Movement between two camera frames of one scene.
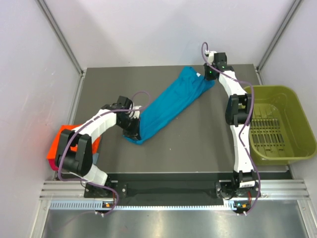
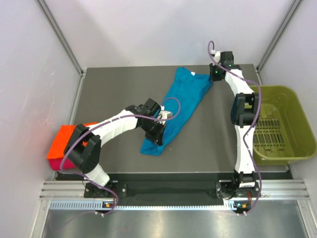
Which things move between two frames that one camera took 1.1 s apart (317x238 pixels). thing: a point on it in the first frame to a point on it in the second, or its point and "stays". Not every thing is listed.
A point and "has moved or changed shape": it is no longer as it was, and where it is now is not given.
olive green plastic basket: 280,131 stays
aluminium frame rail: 65,191 stays
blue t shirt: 188,84 has moved or changed shape
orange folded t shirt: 52,150 stays
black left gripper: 134,133 to 157,137
